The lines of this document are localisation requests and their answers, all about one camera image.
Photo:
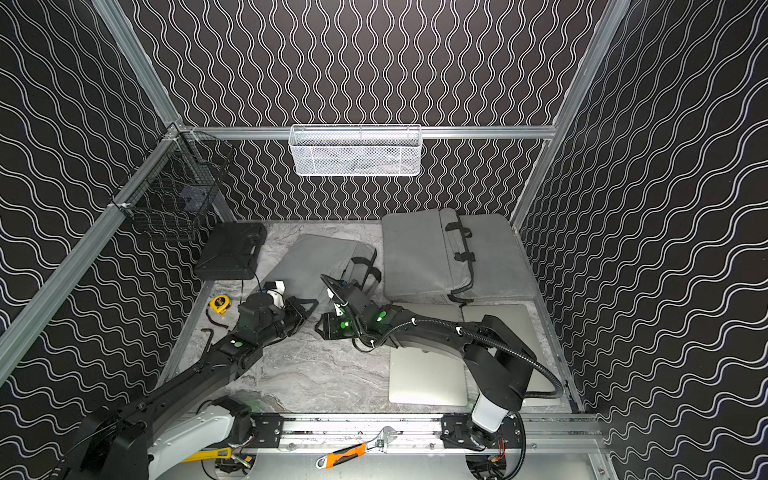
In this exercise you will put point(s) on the yellow tape measure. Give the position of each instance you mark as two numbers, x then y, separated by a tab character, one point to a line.
220	304

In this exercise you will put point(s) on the orange adjustable wrench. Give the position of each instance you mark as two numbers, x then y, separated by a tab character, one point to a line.
351	451

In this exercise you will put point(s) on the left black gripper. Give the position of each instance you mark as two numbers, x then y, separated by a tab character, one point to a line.
291	312

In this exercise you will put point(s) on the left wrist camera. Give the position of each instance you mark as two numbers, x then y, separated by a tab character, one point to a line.
276	295

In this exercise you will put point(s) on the black hex key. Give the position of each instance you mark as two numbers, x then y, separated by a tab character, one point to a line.
209	334

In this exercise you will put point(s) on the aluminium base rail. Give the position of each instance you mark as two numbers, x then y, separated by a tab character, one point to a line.
317	434

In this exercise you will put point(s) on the silver laptop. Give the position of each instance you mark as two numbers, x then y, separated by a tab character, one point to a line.
420	377
518	318

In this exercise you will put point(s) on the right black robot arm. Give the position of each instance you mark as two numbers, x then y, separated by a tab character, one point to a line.
505	370

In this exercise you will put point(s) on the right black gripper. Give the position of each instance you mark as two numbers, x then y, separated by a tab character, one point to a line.
346	297

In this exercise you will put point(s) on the black wire basket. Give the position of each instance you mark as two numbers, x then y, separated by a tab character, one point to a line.
173	199

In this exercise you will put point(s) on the grey laptop bag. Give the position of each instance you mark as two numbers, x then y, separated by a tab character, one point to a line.
500	270
299	272
427	258

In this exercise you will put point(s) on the yellow pipe wrench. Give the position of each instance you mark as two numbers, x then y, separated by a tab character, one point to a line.
204	455

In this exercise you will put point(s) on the white wire mesh basket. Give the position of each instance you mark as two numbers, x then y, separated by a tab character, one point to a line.
356	150

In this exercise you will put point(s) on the black plastic tool case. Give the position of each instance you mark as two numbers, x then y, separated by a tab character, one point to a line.
231	252

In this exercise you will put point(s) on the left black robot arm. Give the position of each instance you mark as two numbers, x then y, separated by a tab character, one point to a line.
147	437

